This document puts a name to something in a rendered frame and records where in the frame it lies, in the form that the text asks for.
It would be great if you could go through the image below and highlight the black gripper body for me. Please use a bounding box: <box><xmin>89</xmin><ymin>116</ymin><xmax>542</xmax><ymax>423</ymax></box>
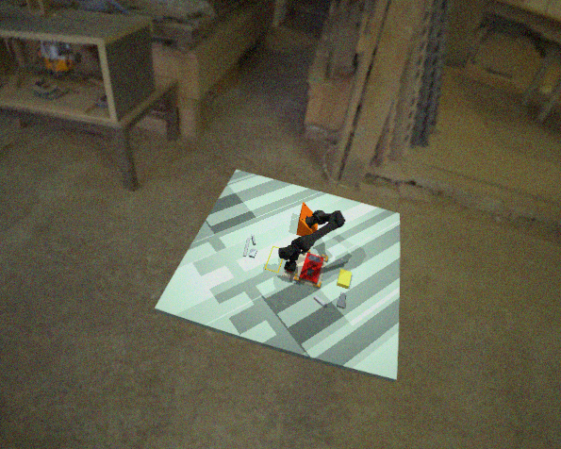
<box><xmin>284</xmin><ymin>253</ymin><xmax>299</xmax><ymax>272</ymax></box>

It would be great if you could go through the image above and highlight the yellow rectangular block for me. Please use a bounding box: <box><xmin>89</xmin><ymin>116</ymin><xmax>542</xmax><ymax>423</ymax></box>
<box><xmin>337</xmin><ymin>269</ymin><xmax>352</xmax><ymax>289</ymax></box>

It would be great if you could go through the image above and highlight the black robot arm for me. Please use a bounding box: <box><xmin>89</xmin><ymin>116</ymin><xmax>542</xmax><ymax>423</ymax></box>
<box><xmin>278</xmin><ymin>210</ymin><xmax>345</xmax><ymax>260</ymax></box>

